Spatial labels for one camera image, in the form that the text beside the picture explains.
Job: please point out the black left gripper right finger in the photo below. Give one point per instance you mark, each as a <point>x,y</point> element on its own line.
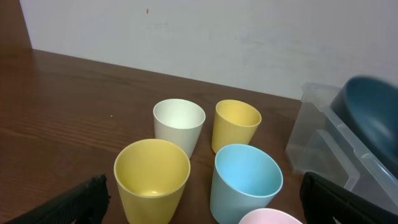
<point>325,202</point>

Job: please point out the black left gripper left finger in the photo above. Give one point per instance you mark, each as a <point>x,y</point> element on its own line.
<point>85,203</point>

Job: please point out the clear plastic storage bin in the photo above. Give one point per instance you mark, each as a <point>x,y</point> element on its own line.
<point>320,142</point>

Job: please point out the pink plastic cup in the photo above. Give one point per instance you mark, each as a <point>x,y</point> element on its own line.
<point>268,216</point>

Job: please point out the yellow cup near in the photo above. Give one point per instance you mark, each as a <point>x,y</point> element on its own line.
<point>151,175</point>

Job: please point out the yellow cup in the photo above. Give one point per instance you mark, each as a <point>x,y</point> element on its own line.
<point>151,175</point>
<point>235,122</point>

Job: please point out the light blue plastic cup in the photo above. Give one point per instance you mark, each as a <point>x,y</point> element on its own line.
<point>245,178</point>

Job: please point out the dark teal large bowl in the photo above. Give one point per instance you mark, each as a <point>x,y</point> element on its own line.
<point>368,106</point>

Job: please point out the yellow cup far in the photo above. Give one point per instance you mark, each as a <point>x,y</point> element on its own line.
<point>235,122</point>

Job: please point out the white plastic cup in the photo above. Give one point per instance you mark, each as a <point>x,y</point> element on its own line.
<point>180,122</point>

